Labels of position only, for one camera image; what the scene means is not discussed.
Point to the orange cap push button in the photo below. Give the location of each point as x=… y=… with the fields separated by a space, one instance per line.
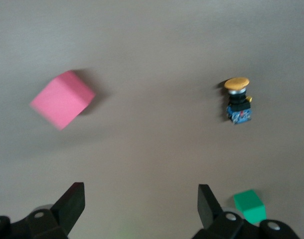
x=238 y=104

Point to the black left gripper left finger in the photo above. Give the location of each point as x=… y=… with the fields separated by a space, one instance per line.
x=67 y=206

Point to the pink foam cube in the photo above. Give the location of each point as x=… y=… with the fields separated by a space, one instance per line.
x=62 y=99

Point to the green foam cube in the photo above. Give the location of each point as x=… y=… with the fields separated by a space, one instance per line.
x=250 y=205

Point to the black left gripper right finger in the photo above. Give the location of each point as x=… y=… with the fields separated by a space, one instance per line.
x=209 y=209

